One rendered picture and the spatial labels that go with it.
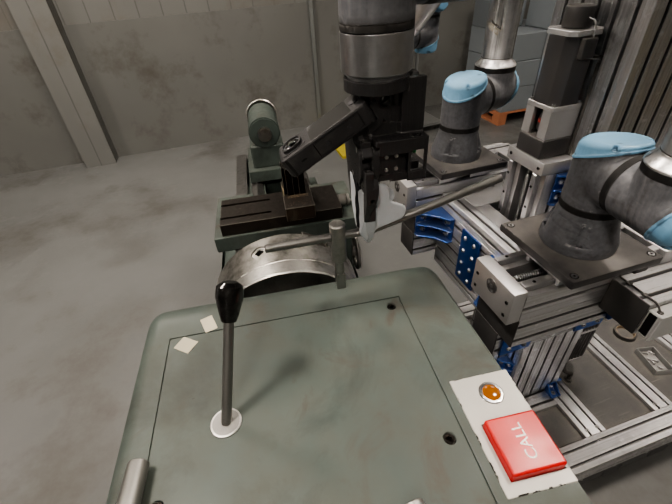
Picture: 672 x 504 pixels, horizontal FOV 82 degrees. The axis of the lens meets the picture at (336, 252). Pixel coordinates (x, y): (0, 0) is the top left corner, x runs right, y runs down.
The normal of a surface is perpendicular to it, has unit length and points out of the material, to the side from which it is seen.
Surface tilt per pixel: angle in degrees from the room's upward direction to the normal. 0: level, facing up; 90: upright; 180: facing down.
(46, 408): 0
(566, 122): 90
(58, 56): 90
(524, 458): 0
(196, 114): 90
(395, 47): 90
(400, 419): 0
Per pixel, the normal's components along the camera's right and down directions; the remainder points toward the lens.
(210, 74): 0.30, 0.57
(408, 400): -0.06, -0.79
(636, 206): -0.97, 0.21
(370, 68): -0.27, 0.61
